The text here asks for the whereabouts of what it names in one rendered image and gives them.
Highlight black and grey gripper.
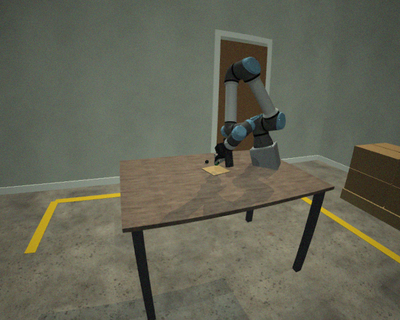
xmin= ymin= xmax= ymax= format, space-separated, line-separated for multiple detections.
xmin=214 ymin=138 xmax=232 ymax=164

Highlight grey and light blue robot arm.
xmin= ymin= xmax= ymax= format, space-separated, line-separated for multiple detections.
xmin=221 ymin=57 xmax=286 ymax=150

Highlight tan mat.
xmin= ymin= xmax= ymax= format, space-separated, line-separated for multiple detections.
xmin=202 ymin=165 xmax=230 ymax=176

